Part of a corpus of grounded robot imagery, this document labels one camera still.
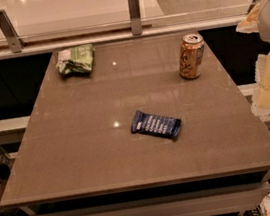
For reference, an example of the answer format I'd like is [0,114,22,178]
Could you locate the middle metal railing bracket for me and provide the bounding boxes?
[127,0,143,36]

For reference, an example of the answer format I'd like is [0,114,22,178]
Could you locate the left metal railing bracket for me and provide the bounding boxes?
[0,9,24,53]

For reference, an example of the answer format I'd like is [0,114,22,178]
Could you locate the green jalapeno chip bag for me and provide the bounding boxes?
[56,44,94,75]

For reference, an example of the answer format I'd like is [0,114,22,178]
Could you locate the blue rxbar blueberry wrapper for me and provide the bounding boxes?
[130,110,182,139]

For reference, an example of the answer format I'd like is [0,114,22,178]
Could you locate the orange soda can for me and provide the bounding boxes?
[179,33,205,79]

